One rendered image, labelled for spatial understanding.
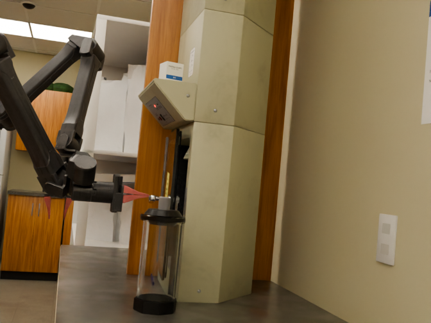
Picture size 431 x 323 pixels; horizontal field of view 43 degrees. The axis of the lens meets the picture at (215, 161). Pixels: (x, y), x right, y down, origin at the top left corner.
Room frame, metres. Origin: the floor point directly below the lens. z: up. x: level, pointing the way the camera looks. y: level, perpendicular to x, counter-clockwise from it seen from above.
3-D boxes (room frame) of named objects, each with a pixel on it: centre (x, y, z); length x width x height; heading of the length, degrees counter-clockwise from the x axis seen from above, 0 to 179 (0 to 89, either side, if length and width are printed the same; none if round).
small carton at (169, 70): (1.50, 0.14, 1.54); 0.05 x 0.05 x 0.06; 29
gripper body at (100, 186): (1.49, 0.29, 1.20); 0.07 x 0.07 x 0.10; 15
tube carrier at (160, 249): (1.32, 0.11, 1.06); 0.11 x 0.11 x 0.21
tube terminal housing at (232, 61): (1.61, -0.01, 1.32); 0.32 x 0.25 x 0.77; 15
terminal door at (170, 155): (1.57, 0.13, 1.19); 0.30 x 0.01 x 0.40; 9
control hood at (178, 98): (1.57, 0.16, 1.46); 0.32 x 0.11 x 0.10; 15
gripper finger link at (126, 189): (1.50, 0.22, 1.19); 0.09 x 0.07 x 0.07; 105
